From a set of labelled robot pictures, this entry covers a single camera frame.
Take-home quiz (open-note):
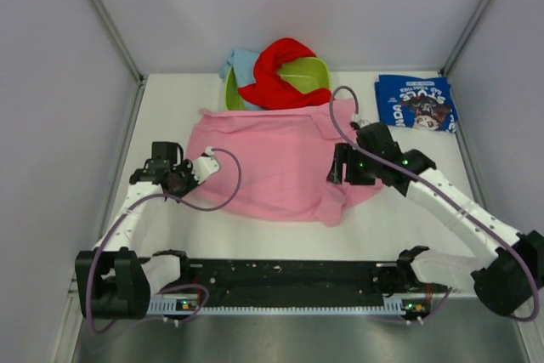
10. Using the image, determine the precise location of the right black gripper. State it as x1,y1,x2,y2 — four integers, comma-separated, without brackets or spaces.
326,143,380,185

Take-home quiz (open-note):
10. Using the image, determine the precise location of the pink t shirt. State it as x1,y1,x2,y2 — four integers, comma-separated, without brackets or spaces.
186,99,383,227

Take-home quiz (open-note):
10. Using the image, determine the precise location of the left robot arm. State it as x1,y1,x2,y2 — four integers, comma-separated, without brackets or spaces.
75,142,214,320

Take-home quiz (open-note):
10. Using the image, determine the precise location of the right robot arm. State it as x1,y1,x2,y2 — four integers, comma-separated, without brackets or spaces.
327,119,543,320

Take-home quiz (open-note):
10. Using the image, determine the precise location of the green plastic basin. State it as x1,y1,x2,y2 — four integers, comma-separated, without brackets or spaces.
219,57,331,111

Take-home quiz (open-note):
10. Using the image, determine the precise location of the folded blue printed t shirt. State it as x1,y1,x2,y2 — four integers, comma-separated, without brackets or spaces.
374,75,458,133

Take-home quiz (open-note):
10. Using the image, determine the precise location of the red t shirt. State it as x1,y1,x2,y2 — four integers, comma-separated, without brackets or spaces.
238,37,332,110

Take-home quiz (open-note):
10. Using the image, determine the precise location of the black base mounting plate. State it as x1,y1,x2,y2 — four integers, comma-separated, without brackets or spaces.
180,258,410,307

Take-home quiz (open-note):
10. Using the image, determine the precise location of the light blue t shirt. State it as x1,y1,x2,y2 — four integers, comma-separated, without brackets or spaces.
218,48,262,111

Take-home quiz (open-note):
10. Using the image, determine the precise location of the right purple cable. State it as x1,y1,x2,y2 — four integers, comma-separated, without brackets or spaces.
329,85,538,322

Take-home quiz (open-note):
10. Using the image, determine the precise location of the purple cable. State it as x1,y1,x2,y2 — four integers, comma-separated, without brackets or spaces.
329,85,538,322
86,146,243,335

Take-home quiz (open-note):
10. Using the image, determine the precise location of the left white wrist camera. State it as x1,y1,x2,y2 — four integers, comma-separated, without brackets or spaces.
190,147,221,184

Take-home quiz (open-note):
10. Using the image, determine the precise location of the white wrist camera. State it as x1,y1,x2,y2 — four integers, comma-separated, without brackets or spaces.
190,147,221,184
350,113,370,130

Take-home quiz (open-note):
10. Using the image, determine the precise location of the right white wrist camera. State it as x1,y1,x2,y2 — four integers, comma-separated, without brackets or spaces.
350,113,370,130

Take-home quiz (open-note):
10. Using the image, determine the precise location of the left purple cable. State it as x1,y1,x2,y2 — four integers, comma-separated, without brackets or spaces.
86,146,243,335

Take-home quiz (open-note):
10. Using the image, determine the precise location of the grey slotted cable duct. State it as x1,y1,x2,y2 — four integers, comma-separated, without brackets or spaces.
145,298,406,317

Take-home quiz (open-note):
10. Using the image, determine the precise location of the left aluminium corner post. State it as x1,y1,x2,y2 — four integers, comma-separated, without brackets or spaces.
63,0,146,83

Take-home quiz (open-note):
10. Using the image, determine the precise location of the aluminium corner post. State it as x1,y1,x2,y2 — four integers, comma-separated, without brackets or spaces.
63,0,146,83
439,0,495,77

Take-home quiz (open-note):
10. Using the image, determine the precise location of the right aluminium corner post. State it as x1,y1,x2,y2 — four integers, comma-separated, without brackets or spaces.
439,0,495,77

